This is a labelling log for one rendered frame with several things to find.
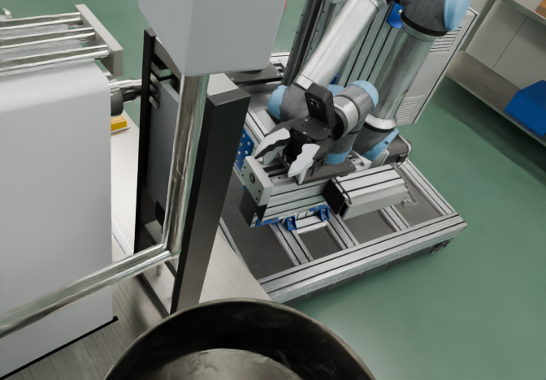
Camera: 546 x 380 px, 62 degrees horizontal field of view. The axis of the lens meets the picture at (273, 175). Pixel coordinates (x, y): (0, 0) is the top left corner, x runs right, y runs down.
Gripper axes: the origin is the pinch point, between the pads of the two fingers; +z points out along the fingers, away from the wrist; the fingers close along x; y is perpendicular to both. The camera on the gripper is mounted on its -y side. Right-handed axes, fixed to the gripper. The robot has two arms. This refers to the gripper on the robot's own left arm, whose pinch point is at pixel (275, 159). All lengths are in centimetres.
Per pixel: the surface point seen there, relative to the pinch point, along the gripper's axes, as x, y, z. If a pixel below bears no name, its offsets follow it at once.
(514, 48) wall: -6, 83, -334
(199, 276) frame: 1.8, 16.8, 16.1
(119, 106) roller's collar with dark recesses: 14.1, -12.3, 19.1
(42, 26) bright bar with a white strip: 17.4, -23.9, 25.4
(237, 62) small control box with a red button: -16, -36, 35
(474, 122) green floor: -7, 126, -283
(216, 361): -20.8, -19.8, 40.9
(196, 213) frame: 0.1, -2.0, 19.3
